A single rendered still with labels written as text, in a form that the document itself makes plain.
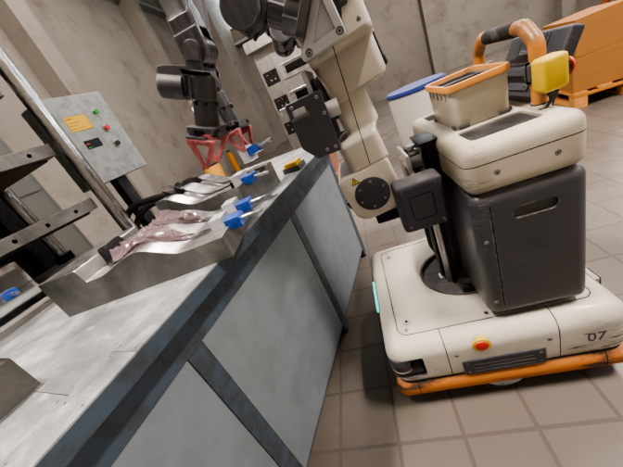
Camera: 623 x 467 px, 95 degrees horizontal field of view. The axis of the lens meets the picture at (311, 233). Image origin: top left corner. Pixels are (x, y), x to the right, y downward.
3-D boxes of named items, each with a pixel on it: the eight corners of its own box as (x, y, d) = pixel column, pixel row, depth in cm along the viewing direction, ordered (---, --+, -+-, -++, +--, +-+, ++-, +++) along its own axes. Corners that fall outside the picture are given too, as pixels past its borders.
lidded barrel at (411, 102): (453, 135, 333) (440, 70, 304) (463, 149, 285) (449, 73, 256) (401, 152, 356) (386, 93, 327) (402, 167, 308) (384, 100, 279)
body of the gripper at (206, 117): (185, 134, 67) (181, 100, 63) (204, 129, 76) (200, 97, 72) (213, 137, 66) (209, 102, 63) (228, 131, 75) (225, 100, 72)
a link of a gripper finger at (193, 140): (188, 170, 70) (183, 130, 65) (201, 162, 76) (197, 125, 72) (216, 172, 70) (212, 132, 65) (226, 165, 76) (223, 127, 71)
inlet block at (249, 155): (278, 145, 100) (270, 130, 99) (271, 146, 96) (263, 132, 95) (251, 161, 106) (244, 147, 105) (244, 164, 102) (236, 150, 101)
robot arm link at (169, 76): (197, 38, 58) (214, 44, 65) (142, 34, 58) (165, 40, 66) (204, 103, 63) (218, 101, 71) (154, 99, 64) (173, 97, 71)
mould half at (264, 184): (280, 181, 114) (265, 149, 109) (250, 211, 94) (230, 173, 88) (194, 209, 137) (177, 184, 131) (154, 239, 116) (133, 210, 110)
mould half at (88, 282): (255, 213, 90) (237, 182, 85) (234, 256, 66) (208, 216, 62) (127, 264, 99) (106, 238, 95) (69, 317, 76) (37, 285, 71)
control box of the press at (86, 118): (243, 302, 203) (102, 88, 143) (220, 336, 179) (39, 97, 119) (221, 305, 213) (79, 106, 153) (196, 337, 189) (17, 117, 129)
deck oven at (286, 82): (292, 160, 616) (241, 44, 524) (301, 146, 733) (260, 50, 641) (372, 129, 567) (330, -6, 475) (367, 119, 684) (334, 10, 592)
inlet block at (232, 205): (273, 200, 83) (265, 183, 81) (272, 207, 78) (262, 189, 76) (235, 216, 85) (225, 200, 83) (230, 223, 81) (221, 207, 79)
